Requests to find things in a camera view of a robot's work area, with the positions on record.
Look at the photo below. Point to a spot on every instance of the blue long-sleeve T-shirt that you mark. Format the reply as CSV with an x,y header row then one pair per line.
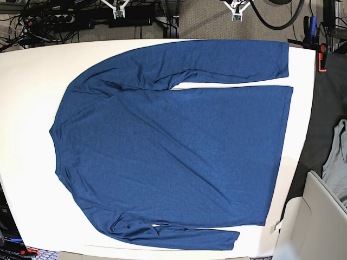
x,y
171,145

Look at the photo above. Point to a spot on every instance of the black power strip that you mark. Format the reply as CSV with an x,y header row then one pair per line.
x,y
59,19

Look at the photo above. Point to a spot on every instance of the grey cloth in bin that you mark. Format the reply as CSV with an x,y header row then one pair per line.
x,y
334,170

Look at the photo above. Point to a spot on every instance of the red clamp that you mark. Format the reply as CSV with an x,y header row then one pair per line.
x,y
322,58

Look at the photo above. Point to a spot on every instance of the white plastic bin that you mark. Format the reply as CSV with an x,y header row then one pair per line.
x,y
314,225

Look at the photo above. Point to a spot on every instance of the black box with label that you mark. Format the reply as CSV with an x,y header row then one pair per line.
x,y
10,249

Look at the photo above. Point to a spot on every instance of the blue handled tool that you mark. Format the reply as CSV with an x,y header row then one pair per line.
x,y
313,26

